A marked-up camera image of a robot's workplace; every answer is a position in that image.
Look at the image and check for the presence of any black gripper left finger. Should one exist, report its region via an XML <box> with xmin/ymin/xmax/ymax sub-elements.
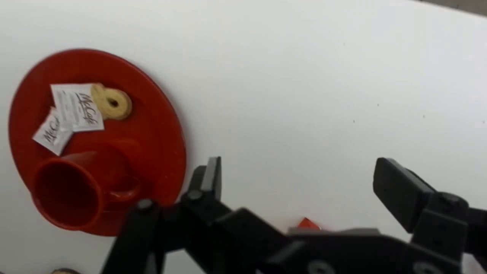
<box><xmin>188</xmin><ymin>157</ymin><xmax>222</xmax><ymax>199</ymax></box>

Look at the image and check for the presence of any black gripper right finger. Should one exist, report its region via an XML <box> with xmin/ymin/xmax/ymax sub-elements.
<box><xmin>372</xmin><ymin>157</ymin><xmax>435</xmax><ymax>233</ymax></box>

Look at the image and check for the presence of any orange snack packet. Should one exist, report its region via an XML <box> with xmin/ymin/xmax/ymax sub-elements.
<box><xmin>296</xmin><ymin>218</ymin><xmax>321</xmax><ymax>231</ymax></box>

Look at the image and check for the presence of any red round plate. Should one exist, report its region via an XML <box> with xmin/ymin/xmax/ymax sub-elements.
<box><xmin>9</xmin><ymin>49</ymin><xmax>185</xmax><ymax>236</ymax></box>

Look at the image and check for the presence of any red cup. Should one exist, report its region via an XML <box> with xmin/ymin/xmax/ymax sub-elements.
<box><xmin>30</xmin><ymin>140</ymin><xmax>147</xmax><ymax>230</ymax></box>

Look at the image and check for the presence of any large white sugar sachet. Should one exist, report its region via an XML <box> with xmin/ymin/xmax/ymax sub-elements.
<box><xmin>50</xmin><ymin>84</ymin><xmax>104</xmax><ymax>132</ymax></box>

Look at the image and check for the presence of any small white sugar sachet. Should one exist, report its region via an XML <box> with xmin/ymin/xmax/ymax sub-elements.
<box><xmin>31</xmin><ymin>108</ymin><xmax>73</xmax><ymax>155</ymax></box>

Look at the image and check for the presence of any beige ring biscuit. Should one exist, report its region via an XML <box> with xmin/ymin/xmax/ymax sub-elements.
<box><xmin>91</xmin><ymin>84</ymin><xmax>132</xmax><ymax>120</ymax></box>

